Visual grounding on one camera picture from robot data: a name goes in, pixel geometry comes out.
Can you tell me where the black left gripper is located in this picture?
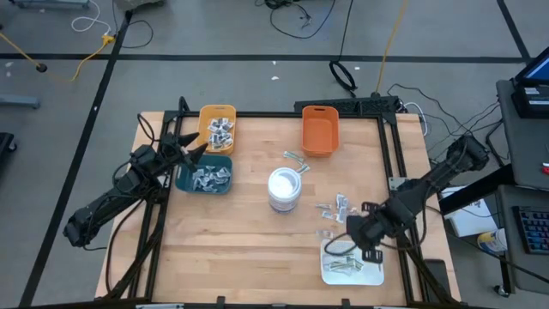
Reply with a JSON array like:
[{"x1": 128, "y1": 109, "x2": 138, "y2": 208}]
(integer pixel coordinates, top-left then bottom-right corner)
[{"x1": 159, "y1": 131, "x2": 209, "y2": 170}]

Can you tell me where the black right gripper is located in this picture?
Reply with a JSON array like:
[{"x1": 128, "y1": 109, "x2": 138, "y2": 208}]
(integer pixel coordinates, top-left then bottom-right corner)
[{"x1": 346, "y1": 212, "x2": 394, "y2": 264}]

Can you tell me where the teal plastic bin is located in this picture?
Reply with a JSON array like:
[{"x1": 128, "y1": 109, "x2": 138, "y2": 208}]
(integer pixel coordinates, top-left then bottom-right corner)
[{"x1": 174, "y1": 154, "x2": 234, "y2": 195}]

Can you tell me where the orange plastic bin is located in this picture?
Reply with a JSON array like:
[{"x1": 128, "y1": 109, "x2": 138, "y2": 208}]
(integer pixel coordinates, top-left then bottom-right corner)
[{"x1": 300, "y1": 105, "x2": 341, "y2": 158}]

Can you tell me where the white plastic bin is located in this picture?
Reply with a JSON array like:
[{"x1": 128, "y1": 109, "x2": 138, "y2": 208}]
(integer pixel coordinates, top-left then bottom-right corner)
[{"x1": 320, "y1": 239, "x2": 385, "y2": 287}]

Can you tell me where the yellow plastic bin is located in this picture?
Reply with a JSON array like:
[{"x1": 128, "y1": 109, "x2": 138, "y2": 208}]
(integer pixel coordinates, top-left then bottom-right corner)
[{"x1": 197, "y1": 104, "x2": 238, "y2": 155}]

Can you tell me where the black flat pad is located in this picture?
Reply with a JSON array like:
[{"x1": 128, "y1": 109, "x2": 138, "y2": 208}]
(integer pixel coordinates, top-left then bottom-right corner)
[{"x1": 422, "y1": 258, "x2": 452, "y2": 304}]

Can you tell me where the white box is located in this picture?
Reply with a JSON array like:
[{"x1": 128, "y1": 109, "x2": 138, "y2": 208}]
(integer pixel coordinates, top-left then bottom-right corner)
[{"x1": 439, "y1": 186, "x2": 498, "y2": 238}]

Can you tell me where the black desk beam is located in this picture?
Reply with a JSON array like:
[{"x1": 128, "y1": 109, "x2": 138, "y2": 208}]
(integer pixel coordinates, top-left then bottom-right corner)
[{"x1": 439, "y1": 165, "x2": 516, "y2": 215}]

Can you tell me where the dark grey low desk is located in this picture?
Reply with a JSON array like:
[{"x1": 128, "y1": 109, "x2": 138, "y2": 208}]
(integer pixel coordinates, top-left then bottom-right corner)
[{"x1": 496, "y1": 184, "x2": 549, "y2": 296}]

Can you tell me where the grey green bag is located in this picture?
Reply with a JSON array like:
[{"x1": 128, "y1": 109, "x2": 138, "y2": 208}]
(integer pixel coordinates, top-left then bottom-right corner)
[{"x1": 113, "y1": 0, "x2": 166, "y2": 10}]

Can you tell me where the black keyboard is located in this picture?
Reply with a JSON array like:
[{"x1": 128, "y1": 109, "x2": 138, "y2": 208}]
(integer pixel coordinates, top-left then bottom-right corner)
[{"x1": 511, "y1": 204, "x2": 549, "y2": 256}]

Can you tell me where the grey floor bar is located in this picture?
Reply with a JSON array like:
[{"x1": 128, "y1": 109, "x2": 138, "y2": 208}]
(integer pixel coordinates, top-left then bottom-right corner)
[{"x1": 0, "y1": 94, "x2": 42, "y2": 110}]

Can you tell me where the black chair base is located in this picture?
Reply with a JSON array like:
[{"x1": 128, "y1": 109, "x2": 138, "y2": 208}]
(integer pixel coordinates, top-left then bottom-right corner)
[{"x1": 0, "y1": 131, "x2": 18, "y2": 173}]

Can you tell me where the grey metal base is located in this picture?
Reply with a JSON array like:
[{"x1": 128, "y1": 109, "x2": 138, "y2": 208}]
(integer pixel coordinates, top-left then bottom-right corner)
[{"x1": 9, "y1": 0, "x2": 91, "y2": 10}]

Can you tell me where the black monitor blue screen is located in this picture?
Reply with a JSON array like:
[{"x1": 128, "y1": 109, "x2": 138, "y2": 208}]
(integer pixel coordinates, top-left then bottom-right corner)
[{"x1": 510, "y1": 55, "x2": 549, "y2": 120}]

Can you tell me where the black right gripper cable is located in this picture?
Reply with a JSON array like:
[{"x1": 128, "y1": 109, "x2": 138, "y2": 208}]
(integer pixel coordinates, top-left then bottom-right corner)
[{"x1": 323, "y1": 231, "x2": 365, "y2": 258}]

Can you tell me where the black floor cable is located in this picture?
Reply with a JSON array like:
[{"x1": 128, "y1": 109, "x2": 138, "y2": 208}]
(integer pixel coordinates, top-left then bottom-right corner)
[
  {"x1": 384, "y1": 83, "x2": 505, "y2": 171},
  {"x1": 255, "y1": 0, "x2": 338, "y2": 41},
  {"x1": 112, "y1": 10, "x2": 154, "y2": 51}
]

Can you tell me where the yellow floor extension cable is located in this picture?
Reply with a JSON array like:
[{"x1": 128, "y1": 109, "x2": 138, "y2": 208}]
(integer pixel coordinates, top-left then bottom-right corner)
[{"x1": 0, "y1": 32, "x2": 117, "y2": 83}]

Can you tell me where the black arm base cable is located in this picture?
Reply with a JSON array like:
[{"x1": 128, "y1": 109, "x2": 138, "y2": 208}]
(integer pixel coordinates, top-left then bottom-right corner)
[{"x1": 104, "y1": 195, "x2": 149, "y2": 297}]

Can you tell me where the black coiled hanging cable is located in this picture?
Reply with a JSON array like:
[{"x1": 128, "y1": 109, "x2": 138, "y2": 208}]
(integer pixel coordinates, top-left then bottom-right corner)
[{"x1": 328, "y1": 0, "x2": 358, "y2": 98}]

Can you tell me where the white floor cable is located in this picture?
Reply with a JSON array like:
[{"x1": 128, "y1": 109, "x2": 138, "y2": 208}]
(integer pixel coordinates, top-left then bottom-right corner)
[{"x1": 70, "y1": 0, "x2": 113, "y2": 36}]

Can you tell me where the yellow hanging cable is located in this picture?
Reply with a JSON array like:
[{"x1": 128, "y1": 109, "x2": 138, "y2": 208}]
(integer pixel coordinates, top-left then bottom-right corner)
[{"x1": 376, "y1": 0, "x2": 408, "y2": 94}]

